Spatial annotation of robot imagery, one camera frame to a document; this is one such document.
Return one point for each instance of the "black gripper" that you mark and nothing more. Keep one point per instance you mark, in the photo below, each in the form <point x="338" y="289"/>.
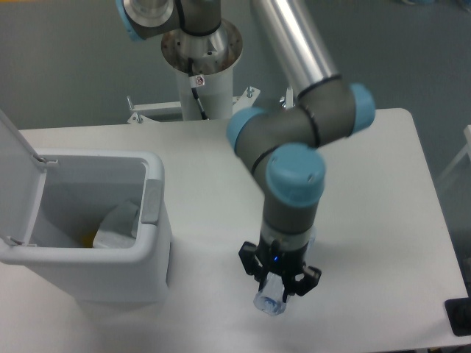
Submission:
<point x="282" y="254"/>

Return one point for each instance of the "clear plastic water bottle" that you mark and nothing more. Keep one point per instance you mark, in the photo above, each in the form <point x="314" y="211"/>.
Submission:
<point x="269" y="300"/>

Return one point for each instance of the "white paper bag trash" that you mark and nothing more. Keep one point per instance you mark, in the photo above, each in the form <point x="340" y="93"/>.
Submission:
<point x="118" y="230"/>

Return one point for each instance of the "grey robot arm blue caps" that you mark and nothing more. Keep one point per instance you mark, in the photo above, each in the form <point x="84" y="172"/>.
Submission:
<point x="278" y="149"/>

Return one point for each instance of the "white trash can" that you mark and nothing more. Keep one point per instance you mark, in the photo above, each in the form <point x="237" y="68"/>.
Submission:
<point x="80" y="190"/>

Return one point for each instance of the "yellow trash piece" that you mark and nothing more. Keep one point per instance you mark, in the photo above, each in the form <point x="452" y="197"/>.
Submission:
<point x="87" y="240"/>

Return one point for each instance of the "white trash can lid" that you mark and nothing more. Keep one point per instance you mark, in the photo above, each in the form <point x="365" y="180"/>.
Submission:
<point x="23" y="177"/>

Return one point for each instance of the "black device at table edge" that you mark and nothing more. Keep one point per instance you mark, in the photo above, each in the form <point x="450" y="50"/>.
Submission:
<point x="458" y="312"/>

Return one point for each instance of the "white pedestal base frame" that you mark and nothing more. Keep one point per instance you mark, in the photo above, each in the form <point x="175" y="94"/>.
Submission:
<point x="173" y="110"/>

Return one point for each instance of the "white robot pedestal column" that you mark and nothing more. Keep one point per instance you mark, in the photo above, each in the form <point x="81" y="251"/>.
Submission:
<point x="204" y="68"/>

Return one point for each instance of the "white frame at right edge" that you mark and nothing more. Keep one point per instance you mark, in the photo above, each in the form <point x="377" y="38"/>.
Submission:
<point x="458" y="164"/>

